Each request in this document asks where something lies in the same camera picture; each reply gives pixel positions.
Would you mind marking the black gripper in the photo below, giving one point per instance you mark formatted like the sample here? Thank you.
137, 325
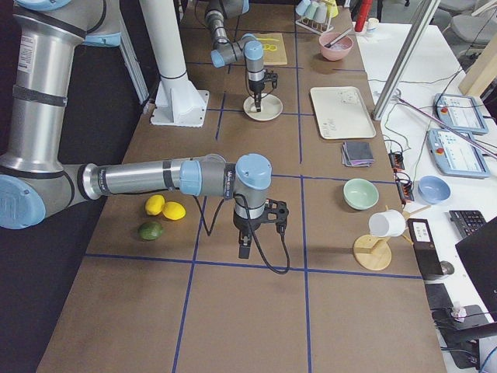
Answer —
255, 85
243, 224

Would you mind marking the cream round plate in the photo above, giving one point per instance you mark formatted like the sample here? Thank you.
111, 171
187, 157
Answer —
271, 108

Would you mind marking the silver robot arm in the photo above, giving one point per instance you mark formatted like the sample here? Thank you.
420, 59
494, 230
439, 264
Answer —
34, 185

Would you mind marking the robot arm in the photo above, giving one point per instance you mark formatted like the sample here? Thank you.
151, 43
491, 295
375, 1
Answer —
226, 52

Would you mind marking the cream bear tray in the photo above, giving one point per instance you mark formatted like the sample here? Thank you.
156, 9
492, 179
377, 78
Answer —
341, 113

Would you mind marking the wooden cutting board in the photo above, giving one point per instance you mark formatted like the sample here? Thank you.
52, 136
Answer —
274, 58

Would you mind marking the yellow lemon near lime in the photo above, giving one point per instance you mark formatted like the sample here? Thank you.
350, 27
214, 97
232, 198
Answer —
173, 211

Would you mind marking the white cup rack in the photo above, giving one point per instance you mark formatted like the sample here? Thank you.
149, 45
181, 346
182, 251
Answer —
316, 16

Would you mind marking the pink bowl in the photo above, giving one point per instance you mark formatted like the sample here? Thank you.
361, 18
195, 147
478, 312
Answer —
337, 51

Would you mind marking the green lime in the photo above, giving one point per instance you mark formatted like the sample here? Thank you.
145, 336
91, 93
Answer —
150, 230

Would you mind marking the clear ice cubes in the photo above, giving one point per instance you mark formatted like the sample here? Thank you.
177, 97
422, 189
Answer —
340, 46

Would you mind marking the yellow lemon far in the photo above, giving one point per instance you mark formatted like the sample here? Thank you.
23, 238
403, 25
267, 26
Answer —
154, 205

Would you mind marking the grey folded cloth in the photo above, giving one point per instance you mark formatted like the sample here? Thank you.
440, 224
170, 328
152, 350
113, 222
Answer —
357, 154

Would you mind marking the green bowl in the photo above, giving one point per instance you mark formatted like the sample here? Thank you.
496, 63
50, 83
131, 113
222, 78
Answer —
360, 194

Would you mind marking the wooden mug stand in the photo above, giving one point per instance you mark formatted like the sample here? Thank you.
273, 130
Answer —
374, 253

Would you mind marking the small paper cup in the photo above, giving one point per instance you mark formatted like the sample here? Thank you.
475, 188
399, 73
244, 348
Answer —
372, 24

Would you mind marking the red bottle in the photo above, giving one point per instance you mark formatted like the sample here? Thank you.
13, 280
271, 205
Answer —
363, 14

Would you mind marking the white mug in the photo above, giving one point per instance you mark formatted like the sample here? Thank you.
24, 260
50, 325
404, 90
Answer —
390, 223

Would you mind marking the black box white label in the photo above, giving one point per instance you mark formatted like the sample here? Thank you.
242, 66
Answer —
425, 250

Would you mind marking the blue bowl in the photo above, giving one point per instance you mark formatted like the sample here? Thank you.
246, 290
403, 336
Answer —
433, 190

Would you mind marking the far teach pendant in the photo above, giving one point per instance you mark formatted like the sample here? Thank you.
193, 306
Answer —
460, 113

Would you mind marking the teach pendant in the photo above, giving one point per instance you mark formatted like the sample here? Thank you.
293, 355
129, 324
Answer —
456, 157
460, 113

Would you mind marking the near teach pendant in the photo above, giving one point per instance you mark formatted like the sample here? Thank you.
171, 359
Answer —
456, 157

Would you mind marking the black keyboard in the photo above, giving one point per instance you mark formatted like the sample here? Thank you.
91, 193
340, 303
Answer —
467, 221

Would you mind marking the black laptop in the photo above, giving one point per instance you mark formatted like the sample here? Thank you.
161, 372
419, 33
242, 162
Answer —
477, 253

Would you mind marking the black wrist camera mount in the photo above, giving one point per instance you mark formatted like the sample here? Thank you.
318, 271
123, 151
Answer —
277, 213

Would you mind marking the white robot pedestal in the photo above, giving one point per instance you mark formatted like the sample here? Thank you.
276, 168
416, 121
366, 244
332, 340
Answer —
178, 102

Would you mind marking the aluminium frame post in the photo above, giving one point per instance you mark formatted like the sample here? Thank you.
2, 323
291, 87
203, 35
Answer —
426, 11

